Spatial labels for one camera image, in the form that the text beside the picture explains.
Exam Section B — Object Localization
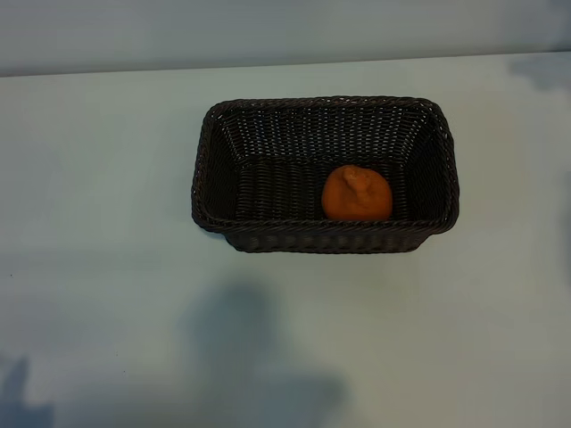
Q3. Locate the dark brown woven basket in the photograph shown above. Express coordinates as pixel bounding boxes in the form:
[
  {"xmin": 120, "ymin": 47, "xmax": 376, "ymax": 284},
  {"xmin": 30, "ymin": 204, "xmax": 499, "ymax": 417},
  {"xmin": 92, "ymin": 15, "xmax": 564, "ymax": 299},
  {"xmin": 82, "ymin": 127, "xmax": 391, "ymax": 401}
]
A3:
[{"xmin": 190, "ymin": 95, "xmax": 461, "ymax": 256}]

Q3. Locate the orange fruit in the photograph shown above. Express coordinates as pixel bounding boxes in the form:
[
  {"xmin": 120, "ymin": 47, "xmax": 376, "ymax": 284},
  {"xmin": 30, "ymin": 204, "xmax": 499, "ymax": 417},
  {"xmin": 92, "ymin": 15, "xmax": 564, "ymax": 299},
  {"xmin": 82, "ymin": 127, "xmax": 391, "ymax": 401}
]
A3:
[{"xmin": 321, "ymin": 163, "xmax": 394, "ymax": 221}]

